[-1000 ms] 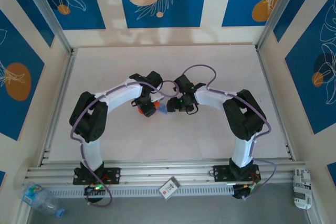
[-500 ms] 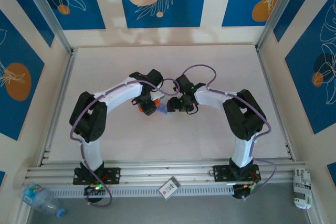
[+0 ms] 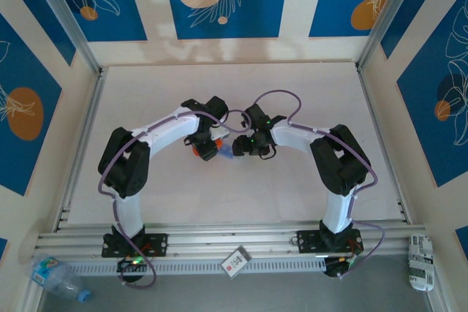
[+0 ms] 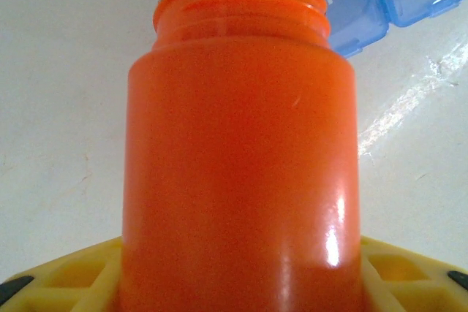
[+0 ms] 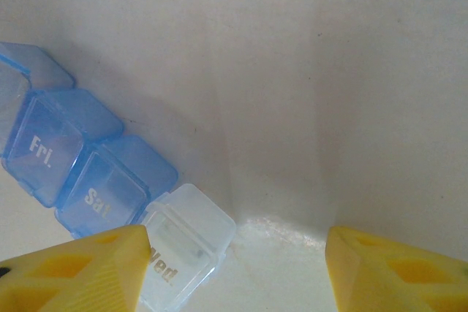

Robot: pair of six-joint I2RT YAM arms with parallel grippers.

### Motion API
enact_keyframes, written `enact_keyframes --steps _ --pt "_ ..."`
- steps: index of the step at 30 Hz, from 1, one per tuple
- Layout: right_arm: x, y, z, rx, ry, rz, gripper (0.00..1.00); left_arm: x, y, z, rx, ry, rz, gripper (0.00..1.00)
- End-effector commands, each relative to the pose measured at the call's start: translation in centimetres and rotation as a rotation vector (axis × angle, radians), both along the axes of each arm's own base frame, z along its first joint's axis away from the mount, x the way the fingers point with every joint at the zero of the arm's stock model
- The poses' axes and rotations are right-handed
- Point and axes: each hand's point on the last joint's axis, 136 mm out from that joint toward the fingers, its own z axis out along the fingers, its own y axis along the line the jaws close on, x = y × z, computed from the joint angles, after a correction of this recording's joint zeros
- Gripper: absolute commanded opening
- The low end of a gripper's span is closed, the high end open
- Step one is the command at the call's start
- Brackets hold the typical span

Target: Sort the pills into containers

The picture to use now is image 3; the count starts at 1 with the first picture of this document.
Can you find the blue clear pill organizer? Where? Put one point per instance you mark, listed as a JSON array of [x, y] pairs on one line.
[[226, 152]]

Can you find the orange pill bottle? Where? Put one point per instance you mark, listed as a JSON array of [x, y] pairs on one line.
[[220, 142]]

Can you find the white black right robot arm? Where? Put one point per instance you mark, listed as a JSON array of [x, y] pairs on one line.
[[296, 140]]

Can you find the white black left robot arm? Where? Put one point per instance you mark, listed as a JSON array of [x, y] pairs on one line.
[[168, 133]]

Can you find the small white card box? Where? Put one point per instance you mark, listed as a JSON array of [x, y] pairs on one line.
[[237, 261]]

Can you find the black left controller board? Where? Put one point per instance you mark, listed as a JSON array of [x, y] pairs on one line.
[[131, 263]]

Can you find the black controller board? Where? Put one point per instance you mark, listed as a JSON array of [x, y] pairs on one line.
[[131, 263], [338, 266]]

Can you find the black right controller board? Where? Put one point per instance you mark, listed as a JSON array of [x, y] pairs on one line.
[[338, 266]]

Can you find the clear plastic water bottle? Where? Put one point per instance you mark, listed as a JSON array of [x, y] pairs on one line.
[[55, 279]]

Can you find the newspaper wrapped package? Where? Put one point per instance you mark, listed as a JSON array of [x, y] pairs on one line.
[[420, 262]]

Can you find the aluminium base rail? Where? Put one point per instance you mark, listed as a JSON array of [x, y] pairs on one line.
[[226, 239]]

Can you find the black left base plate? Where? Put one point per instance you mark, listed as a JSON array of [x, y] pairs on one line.
[[157, 244]]

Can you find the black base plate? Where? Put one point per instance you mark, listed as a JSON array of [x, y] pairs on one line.
[[309, 240], [157, 244]]

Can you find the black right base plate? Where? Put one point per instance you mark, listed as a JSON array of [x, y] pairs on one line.
[[309, 240]]

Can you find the aluminium side rail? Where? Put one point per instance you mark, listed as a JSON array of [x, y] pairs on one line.
[[376, 125], [86, 133]]

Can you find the aluminium frame post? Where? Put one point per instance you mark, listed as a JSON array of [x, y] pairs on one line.
[[385, 16], [68, 19]]

